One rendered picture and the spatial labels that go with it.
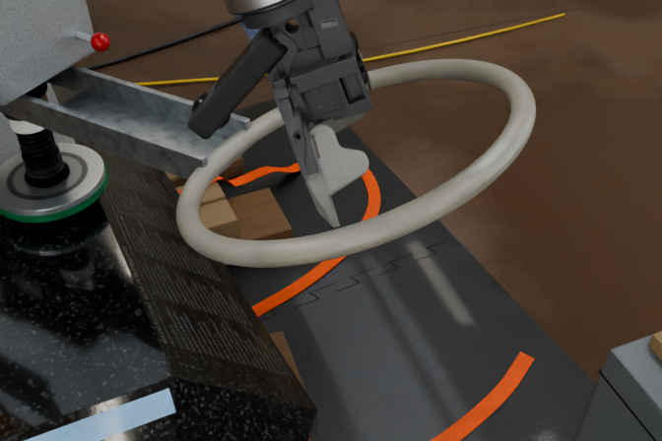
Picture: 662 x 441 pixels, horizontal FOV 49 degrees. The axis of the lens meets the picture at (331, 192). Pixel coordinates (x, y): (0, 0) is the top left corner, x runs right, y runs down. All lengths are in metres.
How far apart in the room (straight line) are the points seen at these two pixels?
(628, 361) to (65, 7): 1.05
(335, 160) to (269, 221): 1.83
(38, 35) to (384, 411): 1.35
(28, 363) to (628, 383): 0.93
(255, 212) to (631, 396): 1.60
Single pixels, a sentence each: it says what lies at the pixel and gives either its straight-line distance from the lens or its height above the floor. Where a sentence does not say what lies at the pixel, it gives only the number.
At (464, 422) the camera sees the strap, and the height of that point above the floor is 0.02.
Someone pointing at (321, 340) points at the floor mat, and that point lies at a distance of 2.23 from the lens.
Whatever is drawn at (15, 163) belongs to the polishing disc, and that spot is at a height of 0.89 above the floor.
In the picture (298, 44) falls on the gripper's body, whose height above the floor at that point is 1.44.
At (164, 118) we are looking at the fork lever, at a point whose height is 1.08.
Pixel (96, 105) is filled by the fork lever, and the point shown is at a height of 1.08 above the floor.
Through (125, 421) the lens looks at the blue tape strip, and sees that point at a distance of 1.17.
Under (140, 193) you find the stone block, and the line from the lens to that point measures 1.65.
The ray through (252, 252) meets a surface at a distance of 0.79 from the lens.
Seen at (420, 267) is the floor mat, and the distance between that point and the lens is 2.45.
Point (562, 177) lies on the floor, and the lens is 2.96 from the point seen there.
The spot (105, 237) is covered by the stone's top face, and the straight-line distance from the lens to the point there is 1.42.
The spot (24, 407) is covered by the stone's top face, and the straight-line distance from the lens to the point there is 1.20.
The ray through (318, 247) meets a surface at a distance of 0.75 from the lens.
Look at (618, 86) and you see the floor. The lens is 3.63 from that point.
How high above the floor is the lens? 1.76
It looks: 40 degrees down
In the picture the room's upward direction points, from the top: straight up
